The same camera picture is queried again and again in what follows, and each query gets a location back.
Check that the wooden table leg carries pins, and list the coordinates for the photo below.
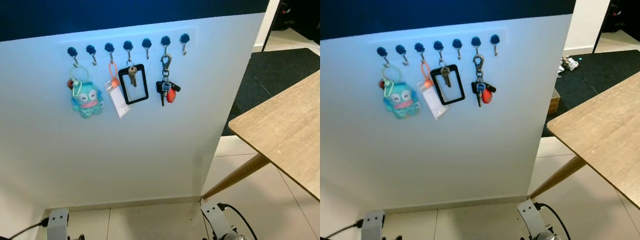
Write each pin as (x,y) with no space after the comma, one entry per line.
(235,176)
(557,176)

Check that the black card holder frame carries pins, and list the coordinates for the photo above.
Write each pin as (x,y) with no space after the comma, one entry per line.
(145,82)
(455,82)

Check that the dark blue board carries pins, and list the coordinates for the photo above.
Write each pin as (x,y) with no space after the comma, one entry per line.
(440,12)
(125,12)

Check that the brass key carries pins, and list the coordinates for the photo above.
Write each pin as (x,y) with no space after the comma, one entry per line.
(132,75)
(446,76)

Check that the brown cardboard box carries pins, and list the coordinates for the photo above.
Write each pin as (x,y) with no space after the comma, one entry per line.
(554,101)

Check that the white standing board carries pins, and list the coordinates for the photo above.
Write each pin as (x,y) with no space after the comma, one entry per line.
(125,150)
(450,155)

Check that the small toy figure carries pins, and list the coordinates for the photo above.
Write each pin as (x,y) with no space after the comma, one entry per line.
(568,63)

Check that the clear tag with orange loop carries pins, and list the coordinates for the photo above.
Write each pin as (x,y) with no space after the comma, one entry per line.
(434,102)
(118,100)

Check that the key bunch with red fob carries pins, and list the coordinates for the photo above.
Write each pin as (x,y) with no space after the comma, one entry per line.
(480,89)
(165,87)

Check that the black carpet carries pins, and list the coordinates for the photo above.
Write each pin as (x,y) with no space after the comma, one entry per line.
(590,75)
(270,75)

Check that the blue knob metal hook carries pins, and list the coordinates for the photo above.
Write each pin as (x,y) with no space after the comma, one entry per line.
(184,38)
(457,43)
(109,47)
(165,40)
(400,49)
(146,43)
(438,45)
(419,47)
(72,51)
(495,39)
(382,51)
(90,49)
(128,45)
(476,41)

